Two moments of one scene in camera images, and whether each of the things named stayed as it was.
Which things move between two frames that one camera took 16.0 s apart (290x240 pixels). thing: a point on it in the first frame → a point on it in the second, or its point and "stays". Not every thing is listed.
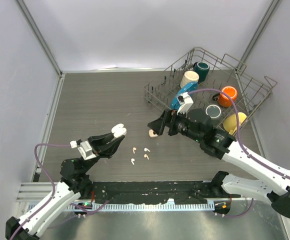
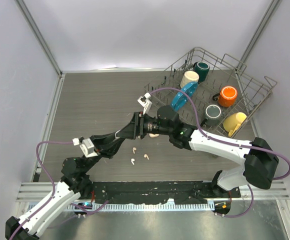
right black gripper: x=168 y=118 → x=135 y=128
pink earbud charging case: x=152 y=134 stays
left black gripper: x=109 y=149 stays
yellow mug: x=230 y=122 stays
